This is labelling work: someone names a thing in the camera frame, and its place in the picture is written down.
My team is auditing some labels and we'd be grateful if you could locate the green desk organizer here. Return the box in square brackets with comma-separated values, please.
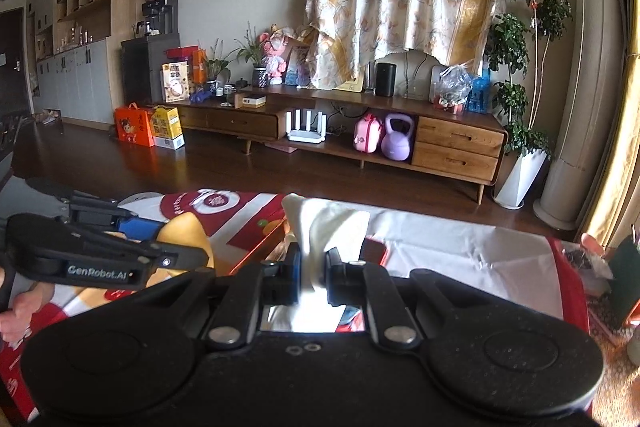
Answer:
[607, 234, 640, 328]

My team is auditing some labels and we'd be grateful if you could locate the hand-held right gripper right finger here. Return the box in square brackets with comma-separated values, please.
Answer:
[325, 249, 471, 350]

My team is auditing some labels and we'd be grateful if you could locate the black low cabinet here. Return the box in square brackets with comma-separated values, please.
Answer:
[121, 33, 181, 108]

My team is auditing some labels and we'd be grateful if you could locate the person's left hand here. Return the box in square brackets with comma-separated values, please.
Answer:
[0, 269, 68, 347]

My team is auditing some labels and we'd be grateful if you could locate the pink doll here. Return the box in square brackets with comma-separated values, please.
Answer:
[257, 24, 296, 85]

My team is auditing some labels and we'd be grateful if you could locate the cream shell-shaped cushion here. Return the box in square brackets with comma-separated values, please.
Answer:
[367, 49, 443, 100]

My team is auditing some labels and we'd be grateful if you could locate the red flat box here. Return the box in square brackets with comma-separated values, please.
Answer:
[165, 46, 200, 64]

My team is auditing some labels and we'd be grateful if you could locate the wooden TV cabinet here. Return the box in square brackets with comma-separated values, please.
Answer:
[165, 84, 508, 205]

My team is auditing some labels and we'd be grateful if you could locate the tall potted grass plant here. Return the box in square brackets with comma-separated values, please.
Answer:
[235, 22, 271, 88]

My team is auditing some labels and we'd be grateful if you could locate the printed red white tablecloth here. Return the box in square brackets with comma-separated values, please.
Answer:
[0, 189, 591, 427]

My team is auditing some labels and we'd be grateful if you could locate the wooden wall cabinet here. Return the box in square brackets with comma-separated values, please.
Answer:
[25, 0, 143, 125]

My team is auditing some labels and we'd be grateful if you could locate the potted tree in white planter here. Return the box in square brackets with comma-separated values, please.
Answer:
[482, 0, 573, 210]

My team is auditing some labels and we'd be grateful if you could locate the orange tall box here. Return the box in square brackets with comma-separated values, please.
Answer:
[191, 48, 208, 84]

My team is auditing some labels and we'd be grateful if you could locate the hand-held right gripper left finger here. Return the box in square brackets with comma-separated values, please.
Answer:
[165, 247, 302, 350]

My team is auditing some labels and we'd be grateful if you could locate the dark wooden door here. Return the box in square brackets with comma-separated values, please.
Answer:
[0, 7, 26, 118]

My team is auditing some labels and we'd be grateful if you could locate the white standing air conditioner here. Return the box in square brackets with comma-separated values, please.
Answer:
[532, 0, 626, 233]

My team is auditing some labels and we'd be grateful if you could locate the orange gift box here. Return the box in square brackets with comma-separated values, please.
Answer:
[115, 103, 156, 148]

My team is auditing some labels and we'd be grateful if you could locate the pastel picture frame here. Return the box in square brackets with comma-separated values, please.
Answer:
[284, 44, 313, 88]

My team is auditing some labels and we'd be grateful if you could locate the white router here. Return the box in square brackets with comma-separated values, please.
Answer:
[286, 108, 328, 144]

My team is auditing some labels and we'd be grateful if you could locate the black coffee machine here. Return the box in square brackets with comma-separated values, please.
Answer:
[135, 0, 179, 38]

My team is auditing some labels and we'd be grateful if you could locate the yellow white carton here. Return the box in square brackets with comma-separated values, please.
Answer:
[150, 106, 186, 150]

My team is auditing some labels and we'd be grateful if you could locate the purple kettlebell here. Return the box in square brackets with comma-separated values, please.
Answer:
[381, 113, 416, 160]

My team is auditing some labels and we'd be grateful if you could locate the black cylinder speaker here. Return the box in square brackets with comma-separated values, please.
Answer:
[375, 62, 397, 98]

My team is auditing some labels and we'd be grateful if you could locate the yellow curtain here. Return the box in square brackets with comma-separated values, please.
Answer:
[575, 0, 640, 253]

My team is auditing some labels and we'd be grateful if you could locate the printed beige gift bag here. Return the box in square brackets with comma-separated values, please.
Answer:
[161, 61, 192, 104]

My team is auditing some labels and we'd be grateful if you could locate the small potted grass plant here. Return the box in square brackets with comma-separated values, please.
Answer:
[200, 38, 236, 95]

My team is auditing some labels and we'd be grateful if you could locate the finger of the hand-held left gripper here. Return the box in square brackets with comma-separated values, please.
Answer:
[27, 179, 168, 238]
[159, 245, 211, 270]

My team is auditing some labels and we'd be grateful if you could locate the pink toy suitcase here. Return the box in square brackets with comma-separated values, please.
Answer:
[353, 112, 385, 154]

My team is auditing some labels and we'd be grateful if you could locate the clear plastic bag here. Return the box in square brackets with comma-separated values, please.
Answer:
[432, 63, 473, 112]

